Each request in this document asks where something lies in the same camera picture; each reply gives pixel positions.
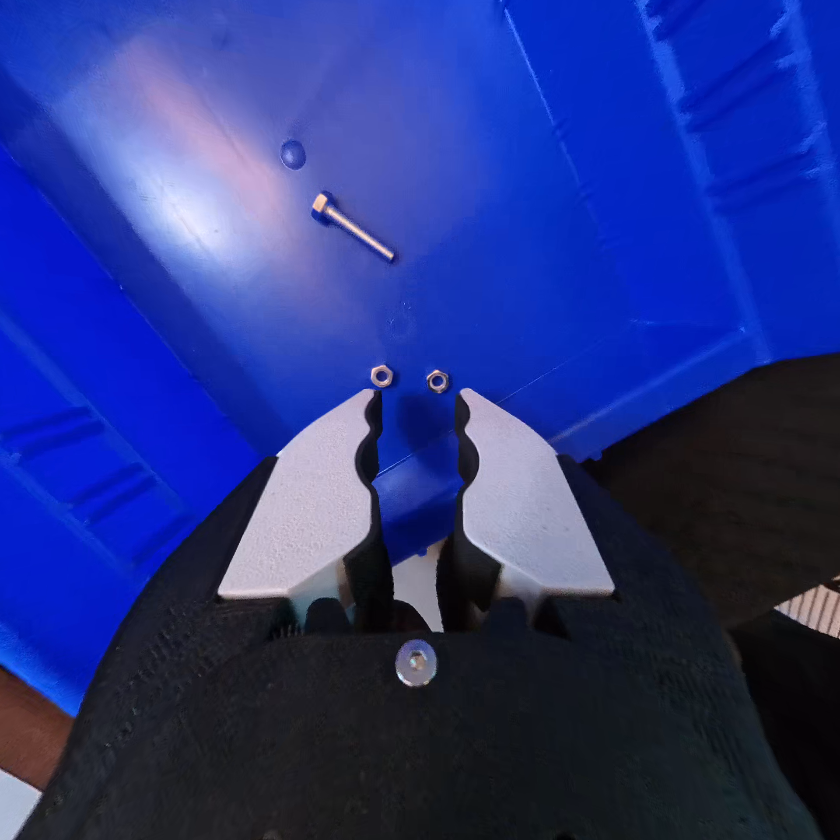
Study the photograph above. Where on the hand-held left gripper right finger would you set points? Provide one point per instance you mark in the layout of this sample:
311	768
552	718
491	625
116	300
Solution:
525	525

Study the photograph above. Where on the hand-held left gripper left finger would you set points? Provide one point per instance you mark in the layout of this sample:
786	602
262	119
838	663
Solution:
302	525

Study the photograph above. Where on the small silver hex nut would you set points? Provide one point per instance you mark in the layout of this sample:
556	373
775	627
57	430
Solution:
376	381
432	386

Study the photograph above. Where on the long thin silver bolt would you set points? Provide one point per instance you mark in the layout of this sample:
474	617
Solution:
355	234

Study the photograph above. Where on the blue plastic bin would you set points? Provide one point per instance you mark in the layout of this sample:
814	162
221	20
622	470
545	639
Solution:
460	197

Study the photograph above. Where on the black round cushion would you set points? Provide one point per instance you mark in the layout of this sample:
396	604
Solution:
709	486

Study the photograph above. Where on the black printed shirt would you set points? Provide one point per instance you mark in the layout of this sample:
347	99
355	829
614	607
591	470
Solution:
801	709

